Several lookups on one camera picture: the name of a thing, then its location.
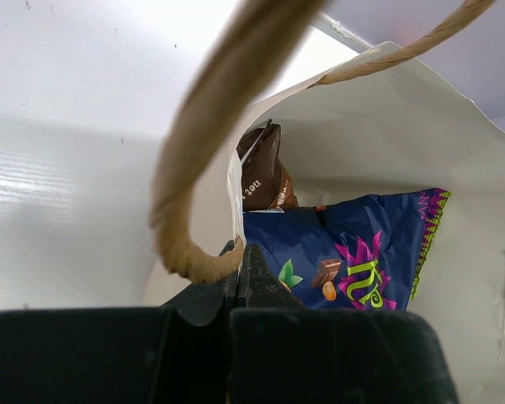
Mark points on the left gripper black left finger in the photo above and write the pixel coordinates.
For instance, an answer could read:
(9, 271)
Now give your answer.
(174, 353)

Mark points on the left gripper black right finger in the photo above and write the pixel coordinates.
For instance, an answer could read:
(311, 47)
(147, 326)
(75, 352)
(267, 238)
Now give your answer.
(284, 353)

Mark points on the purple snack bag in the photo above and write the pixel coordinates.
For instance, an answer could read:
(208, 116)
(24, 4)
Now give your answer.
(362, 254)

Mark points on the brown Kettle chips bag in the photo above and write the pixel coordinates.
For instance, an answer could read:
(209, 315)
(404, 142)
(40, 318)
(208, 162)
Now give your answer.
(265, 182)

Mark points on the beige paper bag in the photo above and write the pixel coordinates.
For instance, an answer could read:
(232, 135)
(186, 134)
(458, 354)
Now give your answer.
(388, 120)

